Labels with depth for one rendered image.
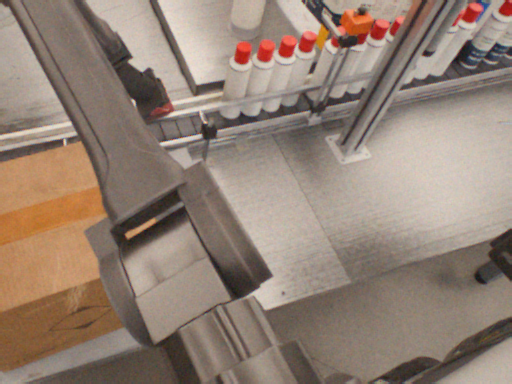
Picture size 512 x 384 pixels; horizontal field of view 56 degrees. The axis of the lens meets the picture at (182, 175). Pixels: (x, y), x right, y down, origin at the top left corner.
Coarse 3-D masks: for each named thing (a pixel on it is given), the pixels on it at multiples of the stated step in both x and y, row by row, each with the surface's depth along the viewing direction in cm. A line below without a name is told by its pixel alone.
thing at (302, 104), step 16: (480, 64) 133; (496, 64) 134; (416, 80) 128; (432, 80) 128; (448, 80) 129; (304, 96) 122; (352, 96) 123; (208, 112) 116; (240, 112) 117; (288, 112) 118; (160, 128) 113; (176, 128) 113; (192, 128) 113; (224, 128) 114; (0, 160) 104
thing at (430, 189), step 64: (128, 0) 146; (0, 64) 127; (0, 128) 115; (320, 128) 123; (384, 128) 124; (448, 128) 126; (256, 192) 110; (320, 192) 112; (384, 192) 113; (448, 192) 114; (320, 256) 102; (384, 256) 103
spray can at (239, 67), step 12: (240, 48) 100; (240, 60) 101; (228, 72) 105; (240, 72) 103; (228, 84) 107; (240, 84) 106; (228, 96) 109; (240, 96) 109; (228, 108) 112; (240, 108) 114
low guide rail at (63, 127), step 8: (200, 96) 114; (208, 96) 114; (216, 96) 115; (176, 104) 112; (184, 104) 113; (192, 104) 114; (200, 104) 115; (40, 128) 105; (48, 128) 106; (56, 128) 106; (64, 128) 107; (72, 128) 108; (0, 136) 104; (8, 136) 104; (16, 136) 104; (24, 136) 105; (32, 136) 105; (40, 136) 106; (0, 144) 104
